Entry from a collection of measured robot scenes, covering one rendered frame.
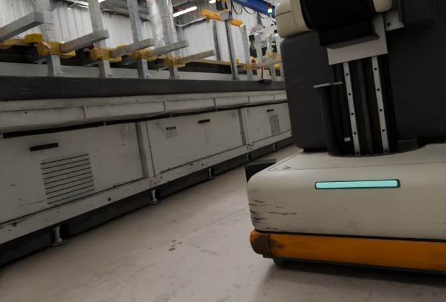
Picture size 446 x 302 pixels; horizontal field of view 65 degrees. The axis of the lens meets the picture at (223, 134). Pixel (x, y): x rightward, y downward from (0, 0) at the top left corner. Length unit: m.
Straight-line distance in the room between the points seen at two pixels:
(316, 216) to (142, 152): 1.37
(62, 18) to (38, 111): 9.62
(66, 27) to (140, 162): 9.16
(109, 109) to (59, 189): 0.42
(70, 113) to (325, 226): 1.08
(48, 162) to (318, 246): 1.24
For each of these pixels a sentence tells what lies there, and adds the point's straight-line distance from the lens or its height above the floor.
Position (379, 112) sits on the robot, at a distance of 1.13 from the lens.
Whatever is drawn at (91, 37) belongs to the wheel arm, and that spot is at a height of 0.81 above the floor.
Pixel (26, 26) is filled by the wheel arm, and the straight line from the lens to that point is 1.29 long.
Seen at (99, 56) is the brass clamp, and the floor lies 0.80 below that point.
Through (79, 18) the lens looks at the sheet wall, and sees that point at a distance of 11.46.
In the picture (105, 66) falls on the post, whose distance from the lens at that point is 1.69.
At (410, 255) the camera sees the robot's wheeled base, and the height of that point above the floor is 0.09.
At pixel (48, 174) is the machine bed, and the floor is 0.32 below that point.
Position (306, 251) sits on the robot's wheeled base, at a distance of 0.97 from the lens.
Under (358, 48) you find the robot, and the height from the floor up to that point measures 0.59.
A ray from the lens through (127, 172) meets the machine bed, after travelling 2.04.
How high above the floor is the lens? 0.45
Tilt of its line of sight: 3 degrees down
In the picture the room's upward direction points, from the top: 9 degrees counter-clockwise
